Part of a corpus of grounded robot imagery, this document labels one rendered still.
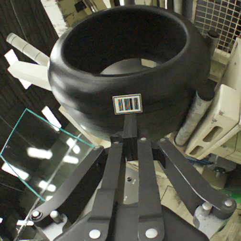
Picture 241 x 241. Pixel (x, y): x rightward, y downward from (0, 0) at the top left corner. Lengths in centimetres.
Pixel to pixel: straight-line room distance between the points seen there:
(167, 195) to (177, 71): 73
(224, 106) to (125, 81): 23
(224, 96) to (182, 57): 14
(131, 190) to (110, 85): 75
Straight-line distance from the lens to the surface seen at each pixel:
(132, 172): 100
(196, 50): 45
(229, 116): 36
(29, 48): 180
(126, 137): 15
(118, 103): 34
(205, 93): 36
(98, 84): 36
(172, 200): 95
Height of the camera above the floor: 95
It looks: 20 degrees up
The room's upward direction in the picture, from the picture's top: 69 degrees counter-clockwise
